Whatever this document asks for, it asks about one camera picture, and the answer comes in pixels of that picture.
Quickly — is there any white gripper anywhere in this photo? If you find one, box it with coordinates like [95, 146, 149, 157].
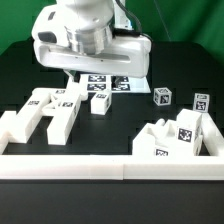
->
[33, 34, 150, 88]

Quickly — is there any white chair seat plate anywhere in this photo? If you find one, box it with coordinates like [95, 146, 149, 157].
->
[132, 118, 204, 157]

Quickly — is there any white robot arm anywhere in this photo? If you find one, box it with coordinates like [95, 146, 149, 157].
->
[32, 0, 152, 78]

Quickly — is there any white chair back piece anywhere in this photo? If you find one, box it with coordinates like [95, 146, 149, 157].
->
[0, 87, 89, 146]

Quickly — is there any white fiducial marker sheet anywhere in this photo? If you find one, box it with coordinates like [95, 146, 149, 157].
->
[78, 73, 151, 93]

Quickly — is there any black cable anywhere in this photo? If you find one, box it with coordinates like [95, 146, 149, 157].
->
[114, 0, 154, 44]

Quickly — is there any white U-shaped fence frame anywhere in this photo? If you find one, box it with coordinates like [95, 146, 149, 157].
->
[0, 113, 224, 180]

